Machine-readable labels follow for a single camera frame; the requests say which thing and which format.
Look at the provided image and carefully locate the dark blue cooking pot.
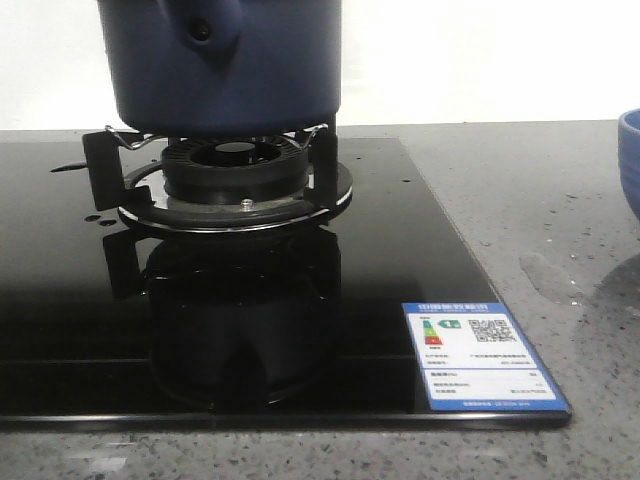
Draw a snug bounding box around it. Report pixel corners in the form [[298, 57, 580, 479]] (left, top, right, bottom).
[[97, 1, 342, 137]]

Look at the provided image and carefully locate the blue ceramic bowl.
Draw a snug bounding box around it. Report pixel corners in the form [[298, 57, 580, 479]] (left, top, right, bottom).
[[618, 109, 640, 218]]

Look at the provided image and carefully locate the black right pot support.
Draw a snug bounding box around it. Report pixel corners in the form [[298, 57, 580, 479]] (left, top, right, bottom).
[[82, 115, 341, 212]]

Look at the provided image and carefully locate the right gas burner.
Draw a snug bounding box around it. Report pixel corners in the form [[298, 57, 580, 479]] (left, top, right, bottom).
[[119, 136, 352, 233]]

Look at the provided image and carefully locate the black glass gas stove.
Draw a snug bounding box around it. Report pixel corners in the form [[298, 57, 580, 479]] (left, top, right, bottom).
[[1, 138, 571, 430]]

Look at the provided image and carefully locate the blue energy label sticker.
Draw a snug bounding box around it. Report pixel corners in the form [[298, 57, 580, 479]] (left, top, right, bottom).
[[402, 302, 569, 413]]

